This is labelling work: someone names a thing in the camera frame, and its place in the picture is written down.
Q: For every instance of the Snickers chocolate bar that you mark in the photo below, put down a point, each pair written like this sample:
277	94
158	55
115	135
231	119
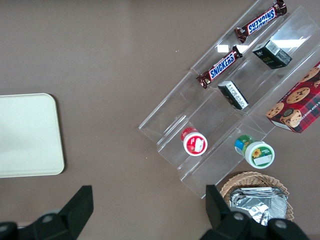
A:
221	66
261	21

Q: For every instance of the red tartan cookie box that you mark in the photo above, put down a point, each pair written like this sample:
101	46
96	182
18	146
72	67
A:
300	105

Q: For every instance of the green lidded snack jar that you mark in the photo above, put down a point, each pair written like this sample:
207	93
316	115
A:
258	153

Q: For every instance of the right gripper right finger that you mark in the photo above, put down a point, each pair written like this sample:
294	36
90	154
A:
225	225

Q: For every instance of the aluminium foil tray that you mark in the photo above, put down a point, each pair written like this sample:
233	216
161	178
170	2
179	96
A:
260	202

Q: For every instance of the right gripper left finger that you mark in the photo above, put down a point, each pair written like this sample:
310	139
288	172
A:
75	212

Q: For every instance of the cream plastic serving tray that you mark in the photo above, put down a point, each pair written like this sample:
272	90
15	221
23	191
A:
27	135

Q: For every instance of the light wicker basket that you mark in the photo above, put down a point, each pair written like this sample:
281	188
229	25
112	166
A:
250	178

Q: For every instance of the red lidded snack jar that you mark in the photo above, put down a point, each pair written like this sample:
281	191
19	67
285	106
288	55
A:
195	143

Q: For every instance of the clear acrylic stepped display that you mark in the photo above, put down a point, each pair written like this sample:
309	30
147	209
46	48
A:
200	112

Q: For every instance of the small dark green carton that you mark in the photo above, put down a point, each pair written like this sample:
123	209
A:
271	55
233	96

